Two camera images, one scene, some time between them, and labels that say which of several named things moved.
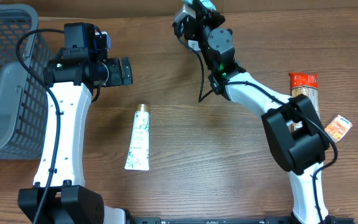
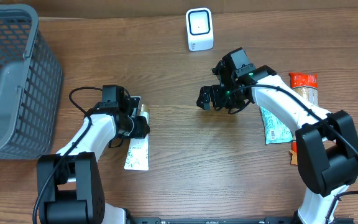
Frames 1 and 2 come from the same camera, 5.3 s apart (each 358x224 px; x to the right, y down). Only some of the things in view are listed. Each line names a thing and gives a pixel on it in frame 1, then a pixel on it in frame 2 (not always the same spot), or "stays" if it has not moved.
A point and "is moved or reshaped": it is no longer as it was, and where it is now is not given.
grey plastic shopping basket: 14,106 stays
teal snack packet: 207,4 is moved or reshaped
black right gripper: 202,11 -> 214,99
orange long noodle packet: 305,83 stays
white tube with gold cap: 138,158 stays
